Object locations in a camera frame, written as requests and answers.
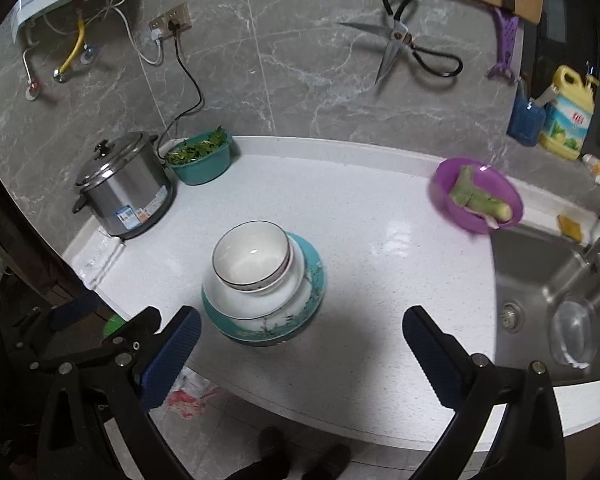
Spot teal floral plate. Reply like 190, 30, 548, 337
202, 296, 322, 347
201, 233, 326, 328

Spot large white bowl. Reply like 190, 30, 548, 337
200, 231, 308, 322

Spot floral patterned small bowl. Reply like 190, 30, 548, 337
210, 219, 290, 293

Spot kitchen scissors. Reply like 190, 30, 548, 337
339, 0, 464, 84

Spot clear glass bowl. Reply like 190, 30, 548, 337
548, 296, 597, 370

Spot stainless steel sink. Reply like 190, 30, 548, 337
491, 226, 600, 386

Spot white spoon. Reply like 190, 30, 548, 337
480, 214, 501, 230

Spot purple plastic bowl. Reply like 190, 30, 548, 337
429, 157, 524, 234

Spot steel rice cooker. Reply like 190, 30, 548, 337
72, 131, 176, 240

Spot peeled green stem vegetable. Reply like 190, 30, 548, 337
449, 165, 513, 223

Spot yellow sponge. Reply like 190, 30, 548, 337
557, 214, 583, 243

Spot green colander basket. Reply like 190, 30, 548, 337
164, 131, 233, 185

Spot blue utensil cup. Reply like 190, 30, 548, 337
506, 78, 545, 148

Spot yellow detergent bottle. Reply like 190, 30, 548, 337
539, 65, 600, 160

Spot purple hanging tool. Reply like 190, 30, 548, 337
486, 8, 519, 84

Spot yellow gas hose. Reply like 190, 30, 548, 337
52, 16, 88, 84

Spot white power cable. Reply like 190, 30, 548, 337
42, 0, 167, 68

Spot black power cable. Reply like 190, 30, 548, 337
156, 19, 205, 158

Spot wall power socket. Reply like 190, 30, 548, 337
149, 2, 192, 40

